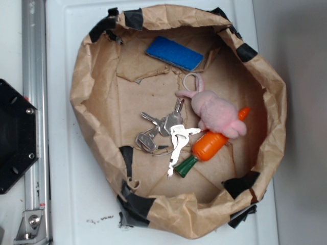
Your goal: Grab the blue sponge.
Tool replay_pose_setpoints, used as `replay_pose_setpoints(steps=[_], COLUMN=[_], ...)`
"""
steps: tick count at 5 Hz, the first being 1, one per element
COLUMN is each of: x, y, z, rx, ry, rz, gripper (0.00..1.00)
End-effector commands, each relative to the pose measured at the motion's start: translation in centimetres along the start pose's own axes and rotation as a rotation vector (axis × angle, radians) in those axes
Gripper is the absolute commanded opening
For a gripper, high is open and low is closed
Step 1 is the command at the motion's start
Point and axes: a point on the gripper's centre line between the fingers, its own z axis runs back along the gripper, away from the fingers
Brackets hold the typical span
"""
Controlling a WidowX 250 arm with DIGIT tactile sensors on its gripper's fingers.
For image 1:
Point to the blue rectangular sponge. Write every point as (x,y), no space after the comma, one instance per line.
(174,53)

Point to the silver key bunch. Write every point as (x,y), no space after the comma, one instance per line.
(169,126)

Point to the brown paper bag bin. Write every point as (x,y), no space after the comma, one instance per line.
(115,81)

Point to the pink plush bunny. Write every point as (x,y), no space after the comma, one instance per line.
(216,114)

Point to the orange plastic toy carrot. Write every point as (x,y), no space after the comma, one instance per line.
(202,150)

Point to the white tray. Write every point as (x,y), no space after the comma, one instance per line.
(84,208)

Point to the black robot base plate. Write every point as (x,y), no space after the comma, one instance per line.
(19,149)

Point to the aluminium extrusion rail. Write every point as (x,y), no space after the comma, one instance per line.
(36,224)

